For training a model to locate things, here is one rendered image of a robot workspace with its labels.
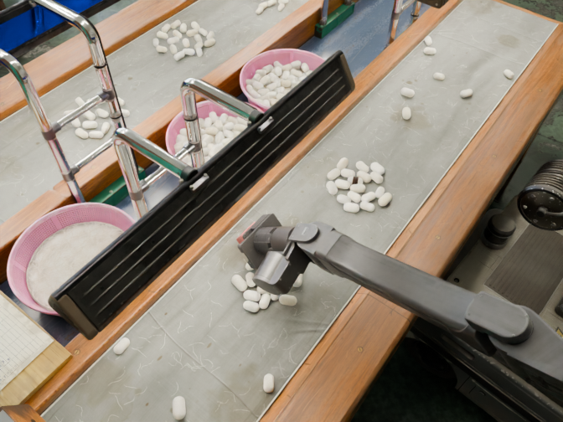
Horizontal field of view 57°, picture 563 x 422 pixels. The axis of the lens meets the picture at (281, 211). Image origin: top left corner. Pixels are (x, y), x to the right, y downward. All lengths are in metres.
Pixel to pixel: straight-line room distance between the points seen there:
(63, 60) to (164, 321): 0.86
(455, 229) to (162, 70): 0.90
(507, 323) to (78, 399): 0.72
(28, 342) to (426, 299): 0.69
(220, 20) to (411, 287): 1.21
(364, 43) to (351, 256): 1.08
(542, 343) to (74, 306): 0.53
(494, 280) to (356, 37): 0.88
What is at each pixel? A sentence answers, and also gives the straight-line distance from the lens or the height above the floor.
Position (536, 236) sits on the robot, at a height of 0.48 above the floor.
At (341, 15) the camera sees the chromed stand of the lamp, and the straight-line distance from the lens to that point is 1.84.
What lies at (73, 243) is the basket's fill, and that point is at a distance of 1.19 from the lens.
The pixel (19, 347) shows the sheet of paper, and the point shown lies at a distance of 1.04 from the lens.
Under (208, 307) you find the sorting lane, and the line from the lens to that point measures 1.03.
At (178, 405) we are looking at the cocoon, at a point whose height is 0.76.
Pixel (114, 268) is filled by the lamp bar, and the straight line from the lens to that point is 0.68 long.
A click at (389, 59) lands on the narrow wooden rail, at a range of 1.56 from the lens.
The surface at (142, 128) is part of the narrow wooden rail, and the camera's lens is 1.33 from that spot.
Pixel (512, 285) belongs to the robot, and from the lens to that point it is 1.50.
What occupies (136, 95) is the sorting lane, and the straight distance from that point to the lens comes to 1.47.
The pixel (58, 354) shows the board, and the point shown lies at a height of 0.78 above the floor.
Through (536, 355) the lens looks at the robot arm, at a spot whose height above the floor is 1.15.
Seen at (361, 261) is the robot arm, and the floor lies 0.99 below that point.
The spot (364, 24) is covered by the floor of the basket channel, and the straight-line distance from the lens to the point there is 1.86.
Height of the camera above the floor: 1.65
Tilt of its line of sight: 52 degrees down
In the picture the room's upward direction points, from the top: 2 degrees clockwise
